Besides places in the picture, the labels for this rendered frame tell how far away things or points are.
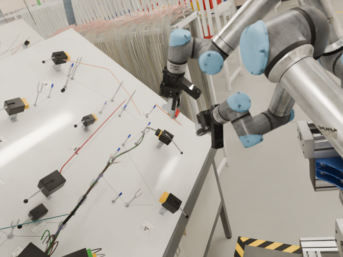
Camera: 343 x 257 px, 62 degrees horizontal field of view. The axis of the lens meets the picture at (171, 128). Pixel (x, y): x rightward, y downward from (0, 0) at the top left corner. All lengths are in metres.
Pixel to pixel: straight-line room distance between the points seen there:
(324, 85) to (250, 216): 1.80
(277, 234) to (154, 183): 1.21
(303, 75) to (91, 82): 1.07
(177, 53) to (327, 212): 1.73
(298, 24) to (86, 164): 0.89
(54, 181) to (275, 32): 0.78
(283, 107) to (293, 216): 1.45
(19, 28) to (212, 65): 4.12
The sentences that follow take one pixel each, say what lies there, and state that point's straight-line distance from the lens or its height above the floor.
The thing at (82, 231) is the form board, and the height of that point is 1.09.
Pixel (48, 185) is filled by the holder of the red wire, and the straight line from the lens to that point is 1.01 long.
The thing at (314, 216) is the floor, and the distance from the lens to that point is 2.37.
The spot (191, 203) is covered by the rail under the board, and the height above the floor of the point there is 0.84.
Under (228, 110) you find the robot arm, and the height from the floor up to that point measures 1.30.
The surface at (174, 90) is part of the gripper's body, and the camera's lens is 1.14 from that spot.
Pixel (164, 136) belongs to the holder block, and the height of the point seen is 1.12.
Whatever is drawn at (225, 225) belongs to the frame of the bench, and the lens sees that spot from 2.14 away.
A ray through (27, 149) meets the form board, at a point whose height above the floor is 1.35.
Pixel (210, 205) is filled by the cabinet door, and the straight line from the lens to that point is 1.73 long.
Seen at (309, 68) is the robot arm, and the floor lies 1.53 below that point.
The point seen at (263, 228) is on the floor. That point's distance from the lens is 2.29.
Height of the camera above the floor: 1.79
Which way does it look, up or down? 30 degrees down
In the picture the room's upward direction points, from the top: 17 degrees counter-clockwise
